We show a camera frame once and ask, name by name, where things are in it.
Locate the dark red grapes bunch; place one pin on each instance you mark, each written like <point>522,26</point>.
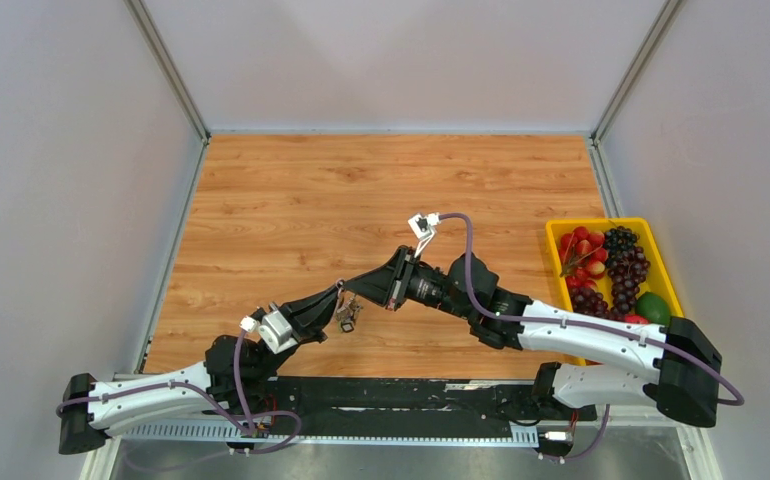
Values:
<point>587,301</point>

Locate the red cherries bunch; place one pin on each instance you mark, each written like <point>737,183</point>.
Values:
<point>583,257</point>

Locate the red apple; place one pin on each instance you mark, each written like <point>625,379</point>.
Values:
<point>636,319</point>

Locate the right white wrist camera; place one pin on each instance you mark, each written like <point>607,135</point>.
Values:
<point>424,227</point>

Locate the keyring with key bunch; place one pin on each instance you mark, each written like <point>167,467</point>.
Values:
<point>347,309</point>

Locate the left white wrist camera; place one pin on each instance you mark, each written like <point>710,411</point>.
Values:
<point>273,328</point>

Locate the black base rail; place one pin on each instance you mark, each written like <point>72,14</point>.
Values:
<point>395,408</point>

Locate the dark purple grapes bunch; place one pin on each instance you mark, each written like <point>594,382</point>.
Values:
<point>627,268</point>

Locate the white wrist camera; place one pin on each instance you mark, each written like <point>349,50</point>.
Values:
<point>424,227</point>
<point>273,328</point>

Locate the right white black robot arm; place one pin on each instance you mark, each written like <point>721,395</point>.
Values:
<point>674,368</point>

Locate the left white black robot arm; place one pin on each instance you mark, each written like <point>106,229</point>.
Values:
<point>226,381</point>

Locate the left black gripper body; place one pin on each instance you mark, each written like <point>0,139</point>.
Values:
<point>302,334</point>

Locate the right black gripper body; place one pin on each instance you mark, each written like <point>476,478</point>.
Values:
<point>406,277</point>

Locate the yellow plastic tray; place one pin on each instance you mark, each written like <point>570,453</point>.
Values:
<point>658,280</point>

